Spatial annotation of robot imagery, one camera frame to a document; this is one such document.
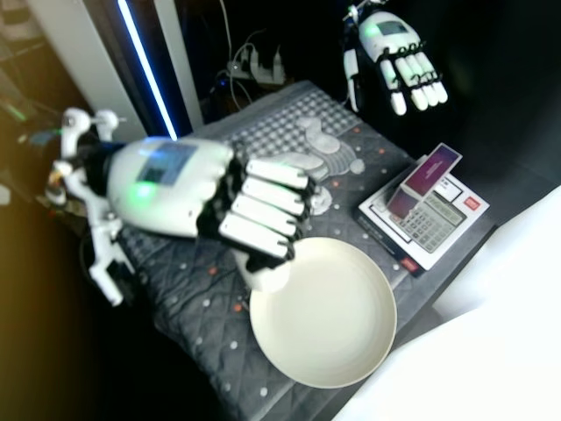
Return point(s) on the white panel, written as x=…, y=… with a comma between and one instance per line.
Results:
x=491, y=342

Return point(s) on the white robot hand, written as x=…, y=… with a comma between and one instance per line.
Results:
x=385, y=35
x=166, y=188

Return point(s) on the white calculator box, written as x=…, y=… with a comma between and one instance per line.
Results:
x=442, y=237

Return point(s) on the white upright post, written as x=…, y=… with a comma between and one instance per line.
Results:
x=87, y=57

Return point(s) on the white power strip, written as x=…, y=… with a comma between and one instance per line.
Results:
x=263, y=66

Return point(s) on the cream round plate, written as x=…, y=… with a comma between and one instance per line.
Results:
x=324, y=316

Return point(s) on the blue white light strip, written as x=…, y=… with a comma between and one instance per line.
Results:
x=146, y=70

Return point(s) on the grey bear print quilt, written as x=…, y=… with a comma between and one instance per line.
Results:
x=193, y=307

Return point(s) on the small maroon box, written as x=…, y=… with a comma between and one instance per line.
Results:
x=427, y=173

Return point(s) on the white paper cup with lid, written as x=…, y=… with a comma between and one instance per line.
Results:
x=276, y=280

